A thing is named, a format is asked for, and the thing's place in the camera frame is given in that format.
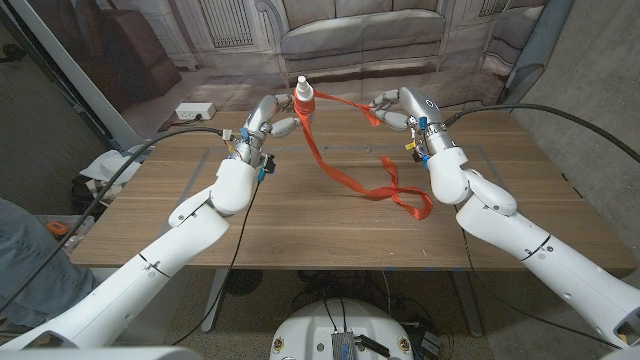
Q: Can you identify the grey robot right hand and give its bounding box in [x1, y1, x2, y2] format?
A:
[368, 86, 456, 157]

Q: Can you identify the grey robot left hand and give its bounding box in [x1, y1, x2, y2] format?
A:
[227, 93, 304, 169]

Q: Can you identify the white alcohol spray bottle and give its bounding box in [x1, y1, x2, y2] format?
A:
[293, 75, 317, 116]

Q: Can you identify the orange satin ribbon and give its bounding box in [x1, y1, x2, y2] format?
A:
[293, 89, 435, 221]

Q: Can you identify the white power strip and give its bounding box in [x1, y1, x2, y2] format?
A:
[174, 102, 218, 121]

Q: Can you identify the printed sofa room backdrop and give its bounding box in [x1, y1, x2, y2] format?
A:
[19, 0, 551, 144]

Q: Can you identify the blue-grey rolled backdrop edge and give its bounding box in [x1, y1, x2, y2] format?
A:
[497, 0, 576, 112]

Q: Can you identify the dark round floor fan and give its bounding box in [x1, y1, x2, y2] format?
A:
[222, 268, 265, 297]

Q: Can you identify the white crumpled cloth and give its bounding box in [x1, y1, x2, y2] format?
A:
[79, 148, 144, 186]

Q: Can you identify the dark plaid fabric bag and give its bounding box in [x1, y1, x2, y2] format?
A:
[71, 174, 126, 219]

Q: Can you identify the white table leg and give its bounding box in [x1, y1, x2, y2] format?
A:
[200, 268, 229, 334]

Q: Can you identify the grey table leg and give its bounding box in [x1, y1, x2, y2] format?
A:
[452, 269, 484, 338]

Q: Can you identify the clear plastic bin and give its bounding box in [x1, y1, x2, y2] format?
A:
[37, 214, 96, 251]

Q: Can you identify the white robot torso base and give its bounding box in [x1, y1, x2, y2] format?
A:
[269, 298, 415, 360]

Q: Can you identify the metal finned module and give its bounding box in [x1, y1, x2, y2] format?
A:
[331, 330, 357, 360]

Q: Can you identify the person leg in jeans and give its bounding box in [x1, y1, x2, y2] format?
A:
[0, 197, 99, 329]

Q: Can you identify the white robot chest shell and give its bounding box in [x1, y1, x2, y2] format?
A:
[0, 346, 204, 360]

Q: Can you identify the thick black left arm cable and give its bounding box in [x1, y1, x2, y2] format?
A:
[0, 125, 226, 314]

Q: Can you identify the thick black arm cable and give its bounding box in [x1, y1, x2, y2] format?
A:
[442, 102, 640, 165]
[0, 125, 226, 314]

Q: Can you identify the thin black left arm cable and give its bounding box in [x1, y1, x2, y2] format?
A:
[169, 179, 260, 348]

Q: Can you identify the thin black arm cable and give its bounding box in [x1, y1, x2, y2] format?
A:
[459, 225, 624, 350]
[169, 179, 260, 348]

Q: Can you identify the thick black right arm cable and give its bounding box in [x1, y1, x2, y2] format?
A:
[442, 102, 640, 165]

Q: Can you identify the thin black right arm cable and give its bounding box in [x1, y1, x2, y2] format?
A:
[459, 225, 624, 350]

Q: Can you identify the white slanted backdrop frame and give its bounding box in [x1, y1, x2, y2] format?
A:
[7, 0, 161, 151]

